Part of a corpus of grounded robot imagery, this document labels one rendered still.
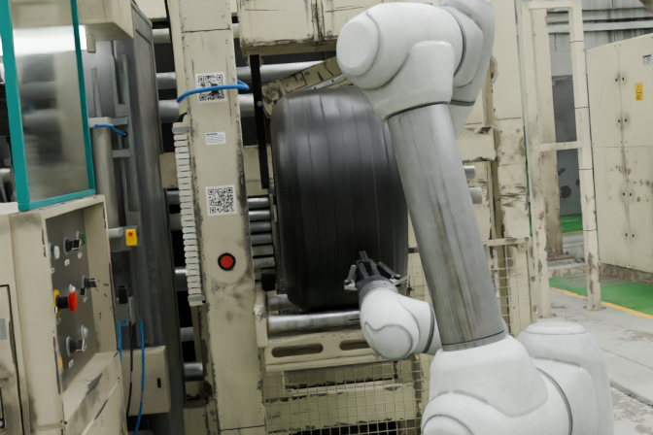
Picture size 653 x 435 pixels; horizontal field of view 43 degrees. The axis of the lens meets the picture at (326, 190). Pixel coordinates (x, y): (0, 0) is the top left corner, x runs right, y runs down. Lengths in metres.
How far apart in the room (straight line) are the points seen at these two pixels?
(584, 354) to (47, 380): 0.90
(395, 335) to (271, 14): 1.18
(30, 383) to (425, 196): 0.74
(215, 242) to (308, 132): 0.40
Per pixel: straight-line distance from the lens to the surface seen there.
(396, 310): 1.61
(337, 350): 2.12
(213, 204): 2.16
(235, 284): 2.19
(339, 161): 1.97
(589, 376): 1.44
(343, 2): 2.46
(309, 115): 2.05
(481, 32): 1.44
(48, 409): 1.54
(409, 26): 1.29
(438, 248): 1.28
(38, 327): 1.51
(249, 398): 2.25
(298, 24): 2.45
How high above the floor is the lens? 1.34
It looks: 3 degrees down
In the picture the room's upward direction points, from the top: 5 degrees counter-clockwise
